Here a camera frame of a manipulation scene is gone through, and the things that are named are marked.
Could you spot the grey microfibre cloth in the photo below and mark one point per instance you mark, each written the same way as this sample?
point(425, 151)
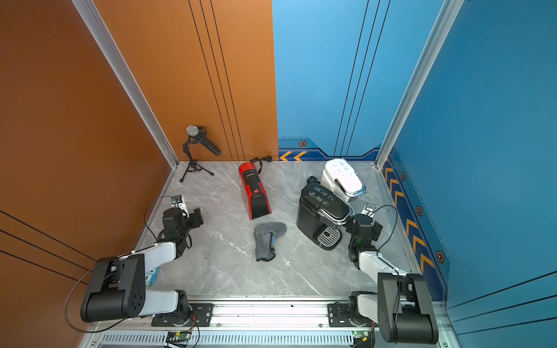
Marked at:
point(265, 235)

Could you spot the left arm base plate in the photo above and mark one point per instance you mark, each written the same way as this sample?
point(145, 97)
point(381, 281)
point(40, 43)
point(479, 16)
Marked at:
point(197, 313)

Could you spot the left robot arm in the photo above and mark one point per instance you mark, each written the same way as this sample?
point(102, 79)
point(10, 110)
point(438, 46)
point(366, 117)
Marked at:
point(117, 288)

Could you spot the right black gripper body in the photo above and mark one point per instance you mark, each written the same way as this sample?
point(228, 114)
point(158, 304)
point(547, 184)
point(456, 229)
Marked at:
point(375, 232)

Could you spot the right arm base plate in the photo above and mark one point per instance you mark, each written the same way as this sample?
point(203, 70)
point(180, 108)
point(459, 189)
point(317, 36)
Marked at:
point(338, 315)

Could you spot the white coffee machine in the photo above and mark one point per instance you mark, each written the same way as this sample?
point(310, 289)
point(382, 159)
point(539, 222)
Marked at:
point(341, 178)

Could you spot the red capsule coffee machine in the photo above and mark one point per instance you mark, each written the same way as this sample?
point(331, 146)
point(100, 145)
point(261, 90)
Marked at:
point(253, 192)

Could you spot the right circuit board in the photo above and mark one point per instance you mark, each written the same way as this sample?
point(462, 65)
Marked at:
point(367, 340)

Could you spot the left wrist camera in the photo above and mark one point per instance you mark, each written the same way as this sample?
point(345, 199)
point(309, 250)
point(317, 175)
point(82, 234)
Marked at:
point(177, 201)

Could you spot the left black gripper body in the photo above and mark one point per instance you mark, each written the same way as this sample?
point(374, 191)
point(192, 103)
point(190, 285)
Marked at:
point(195, 220)

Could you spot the circuit board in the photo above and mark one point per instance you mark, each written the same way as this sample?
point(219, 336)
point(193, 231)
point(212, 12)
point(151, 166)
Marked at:
point(178, 338)
point(367, 340)

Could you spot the black coffee machine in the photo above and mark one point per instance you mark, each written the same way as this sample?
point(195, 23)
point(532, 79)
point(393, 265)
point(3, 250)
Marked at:
point(321, 214)

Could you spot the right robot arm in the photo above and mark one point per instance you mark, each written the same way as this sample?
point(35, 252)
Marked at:
point(401, 306)

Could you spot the left circuit board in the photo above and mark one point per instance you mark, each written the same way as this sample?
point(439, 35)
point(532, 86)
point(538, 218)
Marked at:
point(178, 338)

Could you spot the microphone on black tripod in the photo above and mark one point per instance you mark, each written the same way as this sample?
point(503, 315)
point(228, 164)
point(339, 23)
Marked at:
point(197, 138)

